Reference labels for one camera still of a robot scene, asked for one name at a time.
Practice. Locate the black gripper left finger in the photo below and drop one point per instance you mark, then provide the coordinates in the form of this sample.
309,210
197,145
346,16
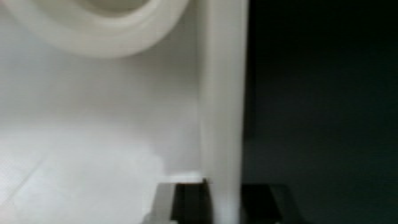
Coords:
183,203

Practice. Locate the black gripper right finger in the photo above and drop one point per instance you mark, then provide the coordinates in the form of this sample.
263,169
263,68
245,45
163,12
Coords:
268,207

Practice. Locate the white square tabletop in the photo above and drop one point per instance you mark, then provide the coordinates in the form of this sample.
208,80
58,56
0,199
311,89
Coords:
121,107

